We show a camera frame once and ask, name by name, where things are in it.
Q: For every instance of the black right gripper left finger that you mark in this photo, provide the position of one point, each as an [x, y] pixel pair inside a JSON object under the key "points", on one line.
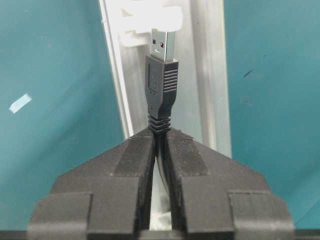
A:
{"points": [[105, 198]]}

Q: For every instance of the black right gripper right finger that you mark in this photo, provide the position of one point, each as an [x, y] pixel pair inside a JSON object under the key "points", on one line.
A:
{"points": [[214, 197]]}

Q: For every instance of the green table cloth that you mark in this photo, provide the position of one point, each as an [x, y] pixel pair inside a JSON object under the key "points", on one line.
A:
{"points": [[55, 51]]}

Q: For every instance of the aluminium rail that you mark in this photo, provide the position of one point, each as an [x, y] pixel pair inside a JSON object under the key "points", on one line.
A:
{"points": [[169, 68]]}

